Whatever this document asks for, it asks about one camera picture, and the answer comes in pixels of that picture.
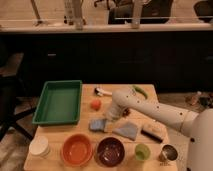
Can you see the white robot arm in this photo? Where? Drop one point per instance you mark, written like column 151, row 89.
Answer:
column 197, row 126

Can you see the white paper cup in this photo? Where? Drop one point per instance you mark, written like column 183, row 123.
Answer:
column 39, row 146

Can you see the red tomato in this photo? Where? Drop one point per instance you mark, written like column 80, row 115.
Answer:
column 95, row 104

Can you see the dark purple bowl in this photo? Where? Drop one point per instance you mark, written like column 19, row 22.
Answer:
column 110, row 152

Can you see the blue sponge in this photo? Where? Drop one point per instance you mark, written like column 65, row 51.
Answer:
column 97, row 125

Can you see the dark grape bunch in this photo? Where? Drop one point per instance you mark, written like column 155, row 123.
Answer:
column 126, row 113

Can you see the orange bowl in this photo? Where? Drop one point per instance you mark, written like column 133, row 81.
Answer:
column 76, row 150

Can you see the white-handled ladle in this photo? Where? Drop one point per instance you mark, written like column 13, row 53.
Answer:
column 101, row 92

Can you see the green plastic cup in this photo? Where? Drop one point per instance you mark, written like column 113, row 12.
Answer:
column 142, row 152

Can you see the green plastic tray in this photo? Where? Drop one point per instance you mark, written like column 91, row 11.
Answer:
column 59, row 103

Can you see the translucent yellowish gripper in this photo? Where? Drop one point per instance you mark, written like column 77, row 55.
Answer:
column 108, row 126

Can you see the black office chair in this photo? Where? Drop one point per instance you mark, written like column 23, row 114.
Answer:
column 11, row 86

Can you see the metal cup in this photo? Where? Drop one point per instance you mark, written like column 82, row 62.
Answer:
column 168, row 153

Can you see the black-handled brush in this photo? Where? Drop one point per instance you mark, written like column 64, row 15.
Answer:
column 153, row 131

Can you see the green chili pepper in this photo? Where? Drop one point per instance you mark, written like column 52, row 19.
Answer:
column 140, row 90

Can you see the blue-grey folded cloth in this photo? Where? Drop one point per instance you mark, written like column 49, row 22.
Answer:
column 127, row 130

